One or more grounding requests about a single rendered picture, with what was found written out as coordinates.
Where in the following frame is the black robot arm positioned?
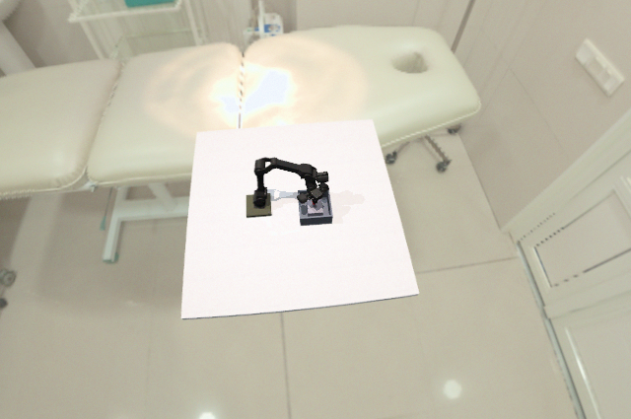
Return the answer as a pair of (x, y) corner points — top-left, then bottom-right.
(252, 157), (329, 209)

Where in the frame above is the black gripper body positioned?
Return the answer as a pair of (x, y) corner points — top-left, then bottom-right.
(297, 182), (329, 204)

